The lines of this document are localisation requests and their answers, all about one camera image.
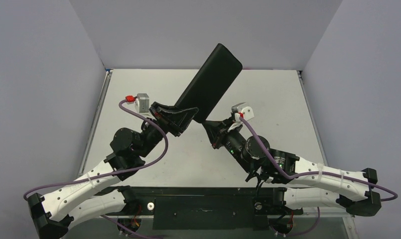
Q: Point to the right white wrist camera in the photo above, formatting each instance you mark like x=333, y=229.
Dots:
x=242, y=110

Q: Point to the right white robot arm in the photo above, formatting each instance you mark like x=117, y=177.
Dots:
x=323, y=186

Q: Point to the aluminium frame rail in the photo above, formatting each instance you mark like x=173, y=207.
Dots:
x=93, y=127

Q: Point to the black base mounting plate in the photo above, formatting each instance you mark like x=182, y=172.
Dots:
x=196, y=208

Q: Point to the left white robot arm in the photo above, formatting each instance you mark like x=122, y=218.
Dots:
x=72, y=203

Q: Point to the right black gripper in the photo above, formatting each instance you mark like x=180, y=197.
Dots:
x=218, y=132

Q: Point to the black zippered tool case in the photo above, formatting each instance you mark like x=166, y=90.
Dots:
x=210, y=83

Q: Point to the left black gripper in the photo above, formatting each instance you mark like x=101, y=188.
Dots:
x=176, y=119

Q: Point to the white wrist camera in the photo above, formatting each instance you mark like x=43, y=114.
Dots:
x=142, y=104
x=242, y=110

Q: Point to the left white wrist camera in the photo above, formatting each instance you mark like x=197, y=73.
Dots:
x=142, y=104

